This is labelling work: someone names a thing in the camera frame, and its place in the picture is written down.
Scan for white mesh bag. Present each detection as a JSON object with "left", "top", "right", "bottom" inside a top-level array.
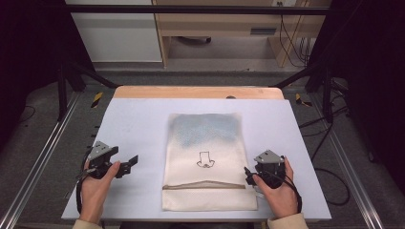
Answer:
[{"left": 60, "top": 96, "right": 332, "bottom": 223}]

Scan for person's right hand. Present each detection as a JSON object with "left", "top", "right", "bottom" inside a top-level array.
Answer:
[{"left": 252, "top": 156, "right": 302, "bottom": 220}]

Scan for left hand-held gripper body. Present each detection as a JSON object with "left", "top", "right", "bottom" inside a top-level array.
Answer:
[{"left": 83, "top": 140, "right": 119, "bottom": 179}]

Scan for wooden table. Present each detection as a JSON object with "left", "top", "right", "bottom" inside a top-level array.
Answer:
[{"left": 113, "top": 85, "right": 285, "bottom": 100}]

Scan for yellow black tape strip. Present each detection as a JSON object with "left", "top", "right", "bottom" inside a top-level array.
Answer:
[
  {"left": 294, "top": 93, "right": 313, "bottom": 108},
  {"left": 91, "top": 92, "right": 105, "bottom": 110}
]

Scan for black horizontal frame bar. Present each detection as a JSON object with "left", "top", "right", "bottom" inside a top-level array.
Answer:
[{"left": 61, "top": 4, "right": 332, "bottom": 16}]

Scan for dark curtain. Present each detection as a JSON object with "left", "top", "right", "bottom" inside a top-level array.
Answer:
[
  {"left": 0, "top": 0, "right": 96, "bottom": 151},
  {"left": 305, "top": 0, "right": 405, "bottom": 195}
]

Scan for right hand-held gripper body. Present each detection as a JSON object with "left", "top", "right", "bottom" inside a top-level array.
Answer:
[{"left": 253, "top": 149, "right": 287, "bottom": 189}]

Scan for white cabinet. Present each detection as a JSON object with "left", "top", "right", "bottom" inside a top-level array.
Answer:
[{"left": 64, "top": 0, "right": 164, "bottom": 64}]

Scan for cream mesh zipper bag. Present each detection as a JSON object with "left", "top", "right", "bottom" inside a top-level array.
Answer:
[{"left": 160, "top": 112, "right": 259, "bottom": 212}]

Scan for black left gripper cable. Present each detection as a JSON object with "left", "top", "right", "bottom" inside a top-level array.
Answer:
[{"left": 75, "top": 148, "right": 94, "bottom": 215}]

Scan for aluminium floor rail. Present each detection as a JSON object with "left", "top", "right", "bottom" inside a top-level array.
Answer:
[
  {"left": 0, "top": 92, "right": 81, "bottom": 229},
  {"left": 309, "top": 94, "right": 387, "bottom": 229}
]

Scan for person's left hand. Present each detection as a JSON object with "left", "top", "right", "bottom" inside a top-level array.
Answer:
[{"left": 79, "top": 160, "right": 122, "bottom": 224}]

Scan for light wooden desk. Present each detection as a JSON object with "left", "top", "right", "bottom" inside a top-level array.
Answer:
[{"left": 152, "top": 0, "right": 332, "bottom": 69}]

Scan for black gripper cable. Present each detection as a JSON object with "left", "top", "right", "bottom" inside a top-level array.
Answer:
[
  {"left": 75, "top": 148, "right": 94, "bottom": 215},
  {"left": 268, "top": 171, "right": 304, "bottom": 214}
]

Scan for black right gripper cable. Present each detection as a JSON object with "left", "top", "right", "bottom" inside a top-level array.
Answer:
[{"left": 268, "top": 171, "right": 304, "bottom": 214}]

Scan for black floor cable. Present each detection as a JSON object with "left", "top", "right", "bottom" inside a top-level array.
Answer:
[{"left": 298, "top": 104, "right": 352, "bottom": 207}]

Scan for black metal stand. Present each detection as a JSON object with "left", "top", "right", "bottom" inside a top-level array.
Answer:
[
  {"left": 56, "top": 60, "right": 120, "bottom": 122},
  {"left": 272, "top": 58, "right": 336, "bottom": 124}
]

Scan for hanging black cables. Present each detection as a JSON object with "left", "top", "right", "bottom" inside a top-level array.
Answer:
[{"left": 277, "top": 1, "right": 312, "bottom": 69}]

